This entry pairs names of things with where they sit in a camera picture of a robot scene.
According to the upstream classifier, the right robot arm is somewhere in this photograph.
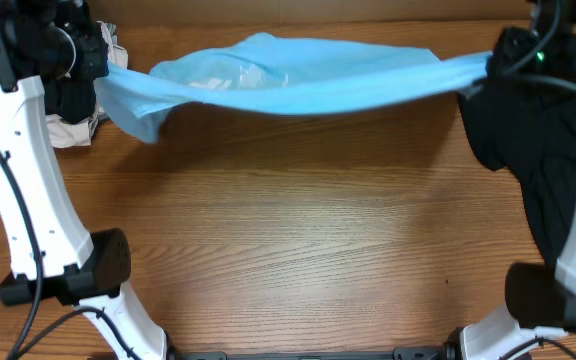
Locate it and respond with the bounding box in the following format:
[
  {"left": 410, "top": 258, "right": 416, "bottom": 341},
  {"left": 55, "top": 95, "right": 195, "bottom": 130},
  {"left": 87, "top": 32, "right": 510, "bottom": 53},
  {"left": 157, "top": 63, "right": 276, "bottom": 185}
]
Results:
[{"left": 444, "top": 1, "right": 576, "bottom": 359}]

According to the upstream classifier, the black t-shirt on right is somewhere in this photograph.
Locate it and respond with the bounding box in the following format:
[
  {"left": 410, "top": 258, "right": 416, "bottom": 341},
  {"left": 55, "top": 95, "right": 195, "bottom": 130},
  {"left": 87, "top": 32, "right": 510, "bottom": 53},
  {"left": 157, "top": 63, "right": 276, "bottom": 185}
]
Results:
[{"left": 458, "top": 85, "right": 576, "bottom": 267}]

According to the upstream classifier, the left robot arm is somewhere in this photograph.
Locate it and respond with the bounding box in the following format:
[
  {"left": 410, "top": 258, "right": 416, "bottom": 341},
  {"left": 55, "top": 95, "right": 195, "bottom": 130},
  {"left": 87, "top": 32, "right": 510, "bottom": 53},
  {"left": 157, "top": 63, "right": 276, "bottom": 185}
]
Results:
[{"left": 0, "top": 1, "right": 175, "bottom": 359}]

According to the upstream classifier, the light blue printed t-shirt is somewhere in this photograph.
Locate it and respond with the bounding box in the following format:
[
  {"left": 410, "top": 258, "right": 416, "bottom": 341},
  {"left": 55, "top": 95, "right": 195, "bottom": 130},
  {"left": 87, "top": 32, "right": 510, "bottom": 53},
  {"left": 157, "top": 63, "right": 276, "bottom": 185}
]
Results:
[{"left": 94, "top": 33, "right": 491, "bottom": 143}]

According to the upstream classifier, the folded black garment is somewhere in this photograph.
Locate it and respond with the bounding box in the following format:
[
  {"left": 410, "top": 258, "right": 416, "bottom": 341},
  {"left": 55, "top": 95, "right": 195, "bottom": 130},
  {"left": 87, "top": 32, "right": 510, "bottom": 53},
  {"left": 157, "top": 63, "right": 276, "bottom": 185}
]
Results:
[{"left": 43, "top": 77, "right": 97, "bottom": 125}]

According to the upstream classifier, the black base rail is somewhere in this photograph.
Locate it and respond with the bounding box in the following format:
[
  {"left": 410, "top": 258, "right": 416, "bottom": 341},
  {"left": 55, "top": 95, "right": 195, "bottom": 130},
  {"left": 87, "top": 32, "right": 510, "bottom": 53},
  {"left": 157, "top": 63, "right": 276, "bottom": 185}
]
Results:
[{"left": 165, "top": 344, "right": 461, "bottom": 360}]

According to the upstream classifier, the folded beige garment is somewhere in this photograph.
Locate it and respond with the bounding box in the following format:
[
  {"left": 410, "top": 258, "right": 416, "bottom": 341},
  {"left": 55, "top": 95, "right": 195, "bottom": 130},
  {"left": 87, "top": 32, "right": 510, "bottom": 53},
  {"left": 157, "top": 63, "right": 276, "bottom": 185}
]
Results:
[{"left": 45, "top": 21, "right": 129, "bottom": 148}]

